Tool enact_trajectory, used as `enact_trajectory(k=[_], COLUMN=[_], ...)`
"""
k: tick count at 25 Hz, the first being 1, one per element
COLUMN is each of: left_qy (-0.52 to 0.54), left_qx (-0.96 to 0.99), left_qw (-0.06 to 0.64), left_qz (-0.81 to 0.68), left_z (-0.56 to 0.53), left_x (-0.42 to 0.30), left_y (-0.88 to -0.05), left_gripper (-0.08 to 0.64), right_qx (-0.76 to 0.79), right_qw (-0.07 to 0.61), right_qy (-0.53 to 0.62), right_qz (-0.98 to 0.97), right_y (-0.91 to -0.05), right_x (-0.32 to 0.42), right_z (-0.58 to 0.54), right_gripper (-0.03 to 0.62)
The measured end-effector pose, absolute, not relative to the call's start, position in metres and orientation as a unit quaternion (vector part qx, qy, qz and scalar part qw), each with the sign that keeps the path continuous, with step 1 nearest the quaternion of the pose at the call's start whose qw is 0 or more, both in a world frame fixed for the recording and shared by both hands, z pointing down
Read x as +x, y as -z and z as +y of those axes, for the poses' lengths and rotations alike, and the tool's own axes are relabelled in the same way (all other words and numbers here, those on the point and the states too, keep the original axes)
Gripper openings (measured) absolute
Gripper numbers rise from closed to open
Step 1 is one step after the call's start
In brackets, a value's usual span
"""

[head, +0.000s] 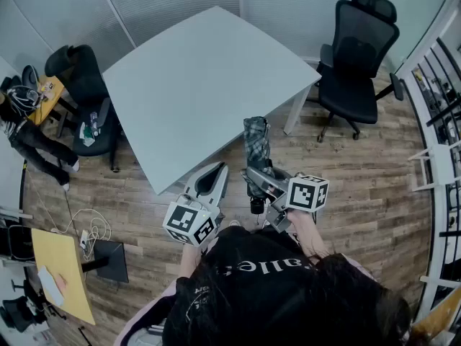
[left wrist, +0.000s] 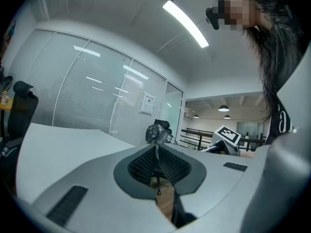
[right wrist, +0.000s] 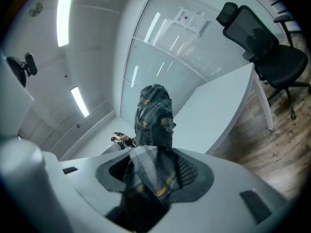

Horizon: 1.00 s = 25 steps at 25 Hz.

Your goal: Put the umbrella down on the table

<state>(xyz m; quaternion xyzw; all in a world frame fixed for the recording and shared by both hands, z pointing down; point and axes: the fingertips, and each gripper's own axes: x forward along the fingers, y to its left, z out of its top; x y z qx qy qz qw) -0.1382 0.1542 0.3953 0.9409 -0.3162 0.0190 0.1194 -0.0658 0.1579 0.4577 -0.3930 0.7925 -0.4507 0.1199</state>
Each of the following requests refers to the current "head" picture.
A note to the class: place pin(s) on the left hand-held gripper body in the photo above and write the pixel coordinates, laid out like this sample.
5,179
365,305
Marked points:
187,220

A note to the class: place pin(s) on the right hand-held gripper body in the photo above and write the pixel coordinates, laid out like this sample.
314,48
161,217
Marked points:
306,195

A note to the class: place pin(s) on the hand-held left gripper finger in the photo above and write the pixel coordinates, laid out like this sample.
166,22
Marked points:
222,189
194,180

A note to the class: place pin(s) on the plaid umbrella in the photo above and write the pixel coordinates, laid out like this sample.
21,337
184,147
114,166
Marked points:
256,142

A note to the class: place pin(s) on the person's right forearm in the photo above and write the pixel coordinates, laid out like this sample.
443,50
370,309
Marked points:
308,236

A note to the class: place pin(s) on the person's left forearm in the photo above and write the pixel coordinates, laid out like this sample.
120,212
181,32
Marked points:
189,261

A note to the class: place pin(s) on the person's black printed shirt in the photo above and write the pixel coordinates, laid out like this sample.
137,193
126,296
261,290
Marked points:
252,254

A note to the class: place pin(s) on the light grey table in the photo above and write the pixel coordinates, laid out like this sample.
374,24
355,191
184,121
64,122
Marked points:
201,85

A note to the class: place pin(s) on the white power strip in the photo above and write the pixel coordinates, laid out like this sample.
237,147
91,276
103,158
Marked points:
84,239

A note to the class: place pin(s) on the black mesh office chair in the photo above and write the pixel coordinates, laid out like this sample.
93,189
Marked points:
351,92

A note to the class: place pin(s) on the green white packet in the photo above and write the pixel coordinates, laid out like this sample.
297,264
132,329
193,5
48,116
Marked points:
86,132

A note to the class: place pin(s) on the large yellow table top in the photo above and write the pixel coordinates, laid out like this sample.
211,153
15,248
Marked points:
61,258

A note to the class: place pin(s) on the black padded office chair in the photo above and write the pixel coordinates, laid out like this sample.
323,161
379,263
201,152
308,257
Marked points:
88,85

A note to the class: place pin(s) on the white paper sheet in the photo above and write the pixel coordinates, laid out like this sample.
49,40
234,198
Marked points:
50,283

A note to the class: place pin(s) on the white metal shelf rack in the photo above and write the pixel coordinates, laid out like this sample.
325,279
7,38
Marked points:
441,121

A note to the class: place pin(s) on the small yellow side table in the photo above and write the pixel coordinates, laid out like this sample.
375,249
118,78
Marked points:
50,103

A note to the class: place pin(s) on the black headset rig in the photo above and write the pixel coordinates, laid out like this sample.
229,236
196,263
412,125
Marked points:
23,97

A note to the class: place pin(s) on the black swivel chair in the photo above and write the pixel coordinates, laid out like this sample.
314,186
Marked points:
16,314

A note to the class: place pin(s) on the black table pedestal base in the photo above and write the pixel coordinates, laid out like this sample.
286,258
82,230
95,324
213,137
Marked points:
109,261

